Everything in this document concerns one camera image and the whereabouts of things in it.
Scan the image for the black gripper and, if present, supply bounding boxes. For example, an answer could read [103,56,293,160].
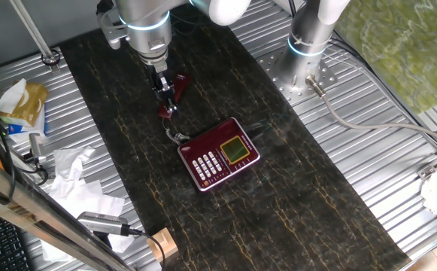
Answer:
[149,64,179,114]

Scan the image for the dark red telephone handset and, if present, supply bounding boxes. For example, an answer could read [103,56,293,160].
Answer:
[156,72,192,120]

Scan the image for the silver robot mounting plate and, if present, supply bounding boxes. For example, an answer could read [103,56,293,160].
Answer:
[257,47,338,106]

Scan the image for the crumpled white tissue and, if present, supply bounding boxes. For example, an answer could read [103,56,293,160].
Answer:
[52,145,96,196]

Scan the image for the large white tissue sheet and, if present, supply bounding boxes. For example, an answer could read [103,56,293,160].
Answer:
[39,179,136,263]

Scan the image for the yellow tissue box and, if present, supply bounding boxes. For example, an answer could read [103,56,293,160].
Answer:
[0,78,50,128]

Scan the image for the black marble pattern mat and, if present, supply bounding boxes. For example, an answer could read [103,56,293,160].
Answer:
[58,3,411,271]

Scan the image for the light wooden block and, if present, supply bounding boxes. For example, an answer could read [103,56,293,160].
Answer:
[146,227,180,263]

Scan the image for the white and blue packet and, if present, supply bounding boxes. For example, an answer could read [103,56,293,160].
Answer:
[0,107,49,143]

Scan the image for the black keyboard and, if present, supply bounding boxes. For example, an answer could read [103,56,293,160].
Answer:
[0,206,33,271]

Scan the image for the green marble pattern sheet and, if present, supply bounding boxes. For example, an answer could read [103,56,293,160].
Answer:
[334,0,437,114]

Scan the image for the grey coiled phone cord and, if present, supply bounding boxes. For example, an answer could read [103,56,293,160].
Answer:
[161,118,191,146]

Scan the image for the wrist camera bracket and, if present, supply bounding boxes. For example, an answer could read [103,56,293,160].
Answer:
[96,2,132,50]

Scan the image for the grey ribbed camera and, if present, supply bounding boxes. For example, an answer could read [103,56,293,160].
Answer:
[77,211,129,237]

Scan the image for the black camera cable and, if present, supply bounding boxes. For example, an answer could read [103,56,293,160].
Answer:
[122,224,166,269]

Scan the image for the silver camera on stand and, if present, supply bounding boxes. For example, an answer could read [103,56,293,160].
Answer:
[22,132,50,185]

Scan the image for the aluminium camera pole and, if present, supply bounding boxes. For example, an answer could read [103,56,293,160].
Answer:
[9,0,62,72]

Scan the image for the shiny metal frame beam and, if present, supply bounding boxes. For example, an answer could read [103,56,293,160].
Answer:
[0,150,135,271]

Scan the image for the thick grey robot cable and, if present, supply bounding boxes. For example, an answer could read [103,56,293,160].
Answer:
[305,75,437,150]

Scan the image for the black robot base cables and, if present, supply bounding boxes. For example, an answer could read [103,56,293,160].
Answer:
[330,29,437,154]

